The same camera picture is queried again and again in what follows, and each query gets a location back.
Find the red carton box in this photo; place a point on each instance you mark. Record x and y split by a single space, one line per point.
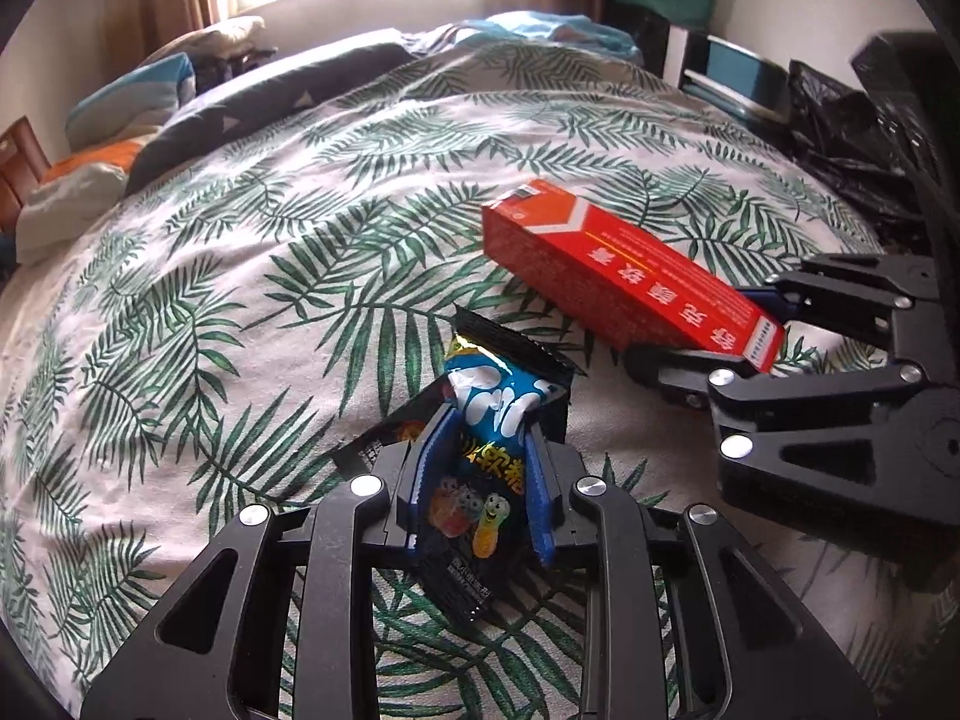
630 270

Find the leaf-print blanket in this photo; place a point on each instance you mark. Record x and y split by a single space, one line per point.
225 300

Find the teal and white pillow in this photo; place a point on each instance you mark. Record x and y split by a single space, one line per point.
127 94

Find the white shelf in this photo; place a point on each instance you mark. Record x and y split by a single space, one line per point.
686 52

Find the black and blue snack packet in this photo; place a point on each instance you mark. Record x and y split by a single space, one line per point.
487 420

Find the orange and white pillow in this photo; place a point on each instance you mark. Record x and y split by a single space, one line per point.
75 195

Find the black garbage bag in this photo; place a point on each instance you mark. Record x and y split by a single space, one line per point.
847 142

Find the wooden bed headboard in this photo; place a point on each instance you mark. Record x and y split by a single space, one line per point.
19 165

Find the beige pillow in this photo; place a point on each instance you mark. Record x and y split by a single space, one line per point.
217 34

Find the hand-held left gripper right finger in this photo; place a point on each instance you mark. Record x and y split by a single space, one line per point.
538 495

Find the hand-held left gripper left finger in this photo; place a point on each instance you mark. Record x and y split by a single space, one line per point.
429 450

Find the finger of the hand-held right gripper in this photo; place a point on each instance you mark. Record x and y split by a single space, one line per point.
855 292
787 420

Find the dark navy pillow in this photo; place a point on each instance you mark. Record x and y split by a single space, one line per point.
255 97

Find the light blue cloth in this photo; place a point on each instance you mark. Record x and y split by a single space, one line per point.
555 26

